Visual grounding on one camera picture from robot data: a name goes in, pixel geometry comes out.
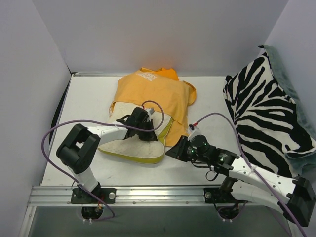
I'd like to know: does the cream memory foam pillow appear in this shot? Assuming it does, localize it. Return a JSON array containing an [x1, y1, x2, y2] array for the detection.
[[98, 108, 173, 164]]

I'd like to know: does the orange pillowcase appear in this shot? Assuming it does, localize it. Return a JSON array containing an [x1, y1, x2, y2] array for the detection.
[[109, 68, 197, 147]]

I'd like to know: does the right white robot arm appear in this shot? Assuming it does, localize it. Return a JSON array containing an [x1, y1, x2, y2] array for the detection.
[[165, 135, 316, 227]]

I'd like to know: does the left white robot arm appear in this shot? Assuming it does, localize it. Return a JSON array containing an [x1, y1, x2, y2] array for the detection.
[[56, 107, 157, 203]]

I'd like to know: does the zebra print cushion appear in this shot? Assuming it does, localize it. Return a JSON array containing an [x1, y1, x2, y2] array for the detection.
[[223, 52, 316, 178]]

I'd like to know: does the grey-green towel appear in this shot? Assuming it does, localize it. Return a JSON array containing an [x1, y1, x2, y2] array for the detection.
[[259, 45, 316, 174]]

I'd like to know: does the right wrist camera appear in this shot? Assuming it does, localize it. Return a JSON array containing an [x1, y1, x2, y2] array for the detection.
[[190, 135, 210, 155]]

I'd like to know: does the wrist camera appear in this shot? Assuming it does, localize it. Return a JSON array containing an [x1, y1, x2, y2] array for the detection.
[[145, 108, 155, 116], [190, 135, 210, 155]]

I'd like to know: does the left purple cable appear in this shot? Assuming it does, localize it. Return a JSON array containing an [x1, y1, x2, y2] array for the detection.
[[40, 100, 165, 222]]

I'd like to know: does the purple cable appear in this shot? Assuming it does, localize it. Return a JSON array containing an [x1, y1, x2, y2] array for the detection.
[[40, 100, 165, 222], [190, 112, 309, 237]]

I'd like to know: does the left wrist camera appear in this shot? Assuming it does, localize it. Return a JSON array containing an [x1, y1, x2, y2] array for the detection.
[[145, 108, 155, 116]]

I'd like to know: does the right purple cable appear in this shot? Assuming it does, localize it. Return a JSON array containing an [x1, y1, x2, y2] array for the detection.
[[190, 112, 309, 237]]

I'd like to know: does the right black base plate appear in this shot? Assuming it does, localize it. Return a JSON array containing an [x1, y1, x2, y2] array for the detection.
[[203, 187, 245, 204]]

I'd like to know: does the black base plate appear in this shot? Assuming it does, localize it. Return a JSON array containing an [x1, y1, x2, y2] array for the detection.
[[203, 187, 245, 204], [71, 187, 117, 204]]

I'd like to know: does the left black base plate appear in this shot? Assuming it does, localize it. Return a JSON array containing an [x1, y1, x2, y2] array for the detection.
[[71, 187, 117, 204]]

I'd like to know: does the aluminium mounting rail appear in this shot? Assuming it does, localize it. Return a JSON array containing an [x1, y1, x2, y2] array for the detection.
[[27, 185, 294, 207]]

